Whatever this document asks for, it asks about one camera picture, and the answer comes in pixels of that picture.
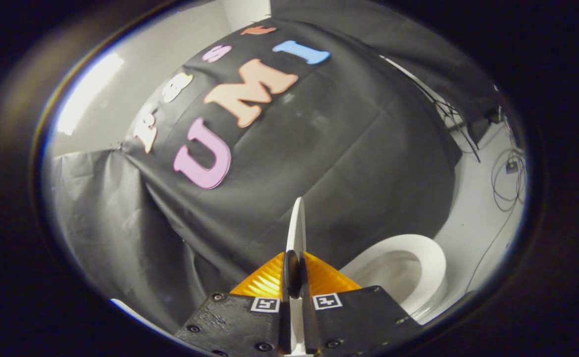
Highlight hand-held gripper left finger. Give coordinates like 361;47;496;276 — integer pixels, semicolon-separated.
175;252;292;357

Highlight white toilet lid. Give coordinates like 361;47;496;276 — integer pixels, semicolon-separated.
283;197;308;357

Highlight black tripod stand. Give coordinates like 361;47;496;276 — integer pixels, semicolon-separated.
408;74;481;163

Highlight black backdrop cloth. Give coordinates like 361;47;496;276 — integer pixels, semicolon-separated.
46;0;513;333

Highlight dark floor cables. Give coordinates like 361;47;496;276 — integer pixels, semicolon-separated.
490;149;525;211

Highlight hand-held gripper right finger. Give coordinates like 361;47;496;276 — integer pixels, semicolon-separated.
301;252;421;357

